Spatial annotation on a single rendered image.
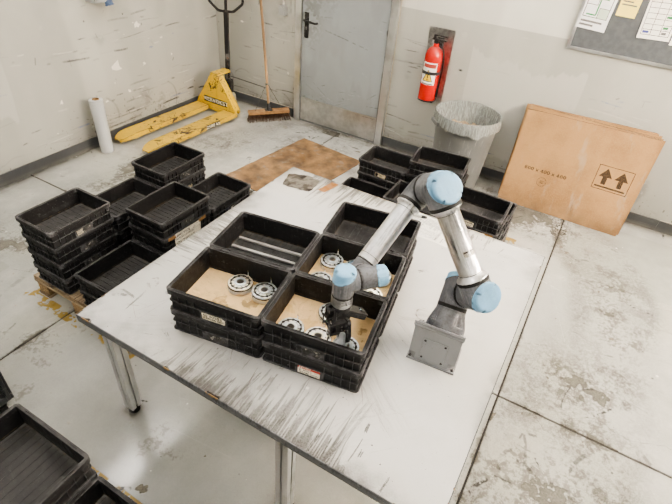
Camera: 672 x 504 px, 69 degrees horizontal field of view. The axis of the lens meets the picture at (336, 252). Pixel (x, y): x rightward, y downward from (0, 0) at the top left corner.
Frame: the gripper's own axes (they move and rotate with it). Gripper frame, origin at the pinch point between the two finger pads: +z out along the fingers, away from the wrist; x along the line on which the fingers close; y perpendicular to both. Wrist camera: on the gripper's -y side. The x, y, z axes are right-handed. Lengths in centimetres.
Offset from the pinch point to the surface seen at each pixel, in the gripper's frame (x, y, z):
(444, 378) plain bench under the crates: 19.0, -36.4, 15.3
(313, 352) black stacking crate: 1.4, 12.0, 0.0
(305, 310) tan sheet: -21.5, 6.3, 2.3
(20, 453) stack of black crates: -19, 115, 36
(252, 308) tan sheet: -29.4, 25.7, 2.3
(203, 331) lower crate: -31, 45, 10
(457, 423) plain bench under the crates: 37, -30, 15
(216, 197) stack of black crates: -186, 8, 48
